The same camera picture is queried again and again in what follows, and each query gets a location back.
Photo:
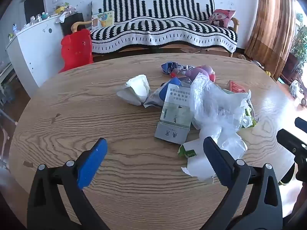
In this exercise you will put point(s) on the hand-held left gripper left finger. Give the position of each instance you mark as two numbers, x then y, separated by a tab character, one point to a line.
92	163

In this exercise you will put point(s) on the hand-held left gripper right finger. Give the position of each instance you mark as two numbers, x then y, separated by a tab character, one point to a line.
217	160

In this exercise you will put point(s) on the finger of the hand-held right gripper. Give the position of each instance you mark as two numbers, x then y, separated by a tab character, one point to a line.
293	142
302	124

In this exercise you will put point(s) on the black trash bin gold rim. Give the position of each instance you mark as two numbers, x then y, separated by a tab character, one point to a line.
289	177

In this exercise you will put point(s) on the green white carton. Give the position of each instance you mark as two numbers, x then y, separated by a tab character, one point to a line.
199	158

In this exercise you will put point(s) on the green yellow wrapper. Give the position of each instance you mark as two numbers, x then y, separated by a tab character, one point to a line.
249	122

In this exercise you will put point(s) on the clear plastic bag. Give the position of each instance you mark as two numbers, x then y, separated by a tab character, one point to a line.
215	107

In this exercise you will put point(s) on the grey green paper carton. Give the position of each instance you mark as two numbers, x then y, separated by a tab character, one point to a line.
172	119

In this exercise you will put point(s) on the red cigarette box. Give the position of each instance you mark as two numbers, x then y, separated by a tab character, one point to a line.
236	87

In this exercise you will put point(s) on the white tissue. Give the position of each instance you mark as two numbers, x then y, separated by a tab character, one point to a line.
136	88

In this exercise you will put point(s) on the blue white wrapper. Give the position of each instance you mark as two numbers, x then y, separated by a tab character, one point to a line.
153	98
169	67

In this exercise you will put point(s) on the colourful snack wrapper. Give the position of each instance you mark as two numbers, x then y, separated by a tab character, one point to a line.
199	71

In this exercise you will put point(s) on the child tricycle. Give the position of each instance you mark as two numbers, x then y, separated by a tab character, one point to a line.
302	95

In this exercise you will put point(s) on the white plastic bag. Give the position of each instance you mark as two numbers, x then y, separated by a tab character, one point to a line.
293	88

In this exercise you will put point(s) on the yellow toy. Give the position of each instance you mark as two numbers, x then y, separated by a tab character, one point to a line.
267	73

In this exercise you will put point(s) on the white paper sheet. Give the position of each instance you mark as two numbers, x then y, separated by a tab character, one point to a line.
257	64

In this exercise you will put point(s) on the potted plant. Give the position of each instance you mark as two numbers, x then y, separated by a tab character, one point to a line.
298	48

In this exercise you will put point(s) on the beige slipper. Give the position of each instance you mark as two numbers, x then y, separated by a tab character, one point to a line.
242	57

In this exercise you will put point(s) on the brown patterned curtain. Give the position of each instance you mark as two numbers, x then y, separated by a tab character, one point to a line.
268	28

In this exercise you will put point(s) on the brown cardboard sheet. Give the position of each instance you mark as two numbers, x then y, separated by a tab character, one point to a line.
191	50

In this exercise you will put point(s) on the red plastic bear chair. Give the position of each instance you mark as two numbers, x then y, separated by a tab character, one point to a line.
76	50

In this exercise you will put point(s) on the white cabinet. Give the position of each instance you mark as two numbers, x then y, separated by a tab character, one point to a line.
36	50

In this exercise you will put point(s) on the pink cartoon cushion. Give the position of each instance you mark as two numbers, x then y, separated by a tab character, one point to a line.
220	18

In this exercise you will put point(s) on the wooden sofa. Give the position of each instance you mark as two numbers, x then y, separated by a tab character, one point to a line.
80	24

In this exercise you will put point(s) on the striped black-white sofa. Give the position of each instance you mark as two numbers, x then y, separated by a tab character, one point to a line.
168	28

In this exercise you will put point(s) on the black speaker box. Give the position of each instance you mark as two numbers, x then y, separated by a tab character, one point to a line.
72	21

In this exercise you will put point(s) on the children's picture book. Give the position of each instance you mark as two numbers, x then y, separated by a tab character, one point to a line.
103	19

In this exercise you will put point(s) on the row of small bottles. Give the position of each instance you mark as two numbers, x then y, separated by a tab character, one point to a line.
38	18

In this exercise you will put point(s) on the blue figurine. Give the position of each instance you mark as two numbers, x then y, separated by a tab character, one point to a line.
15	28

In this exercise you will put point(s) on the pile of assorted toys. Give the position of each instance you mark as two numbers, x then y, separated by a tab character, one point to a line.
62	9

